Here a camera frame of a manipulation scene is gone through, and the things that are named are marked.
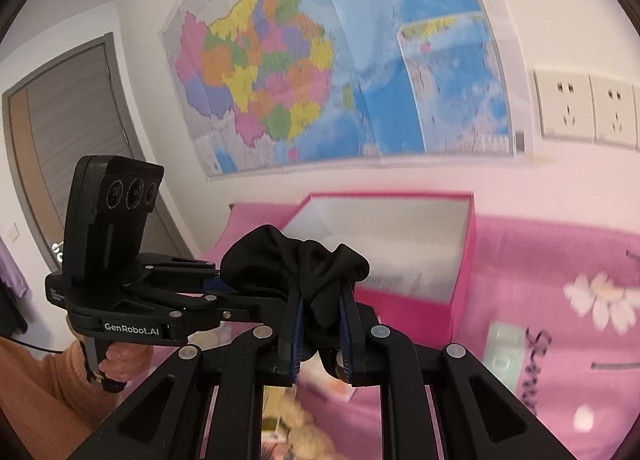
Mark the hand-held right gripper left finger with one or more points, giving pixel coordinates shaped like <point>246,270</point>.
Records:
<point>296,335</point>

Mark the person's left hand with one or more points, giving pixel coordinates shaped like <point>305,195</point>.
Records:
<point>125,356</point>

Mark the purple hanging cloth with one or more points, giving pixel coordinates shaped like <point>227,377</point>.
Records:
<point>11,267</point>

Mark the white wall socket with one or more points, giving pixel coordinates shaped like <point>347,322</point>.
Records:
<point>615,112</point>
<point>565,105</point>

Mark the beige plush toy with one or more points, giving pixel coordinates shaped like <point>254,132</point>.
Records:
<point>307,432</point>

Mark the colourful wall map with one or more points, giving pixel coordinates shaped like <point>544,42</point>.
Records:
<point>350,50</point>

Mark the person's left forearm orange sleeve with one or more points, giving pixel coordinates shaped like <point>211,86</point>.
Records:
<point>45,390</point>

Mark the black cloth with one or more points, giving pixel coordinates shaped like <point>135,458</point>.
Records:
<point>280,260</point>

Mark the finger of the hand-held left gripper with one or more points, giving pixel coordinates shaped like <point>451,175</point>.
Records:
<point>240,313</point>
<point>175,268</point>

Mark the white light switch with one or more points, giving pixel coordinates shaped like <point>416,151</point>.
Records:
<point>11,231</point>

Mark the grey wooden door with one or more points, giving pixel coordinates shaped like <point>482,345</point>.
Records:
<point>75,125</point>

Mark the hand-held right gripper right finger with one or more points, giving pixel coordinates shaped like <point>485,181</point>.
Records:
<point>344,340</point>

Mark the pink cardboard box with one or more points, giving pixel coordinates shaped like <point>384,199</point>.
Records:
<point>430,310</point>

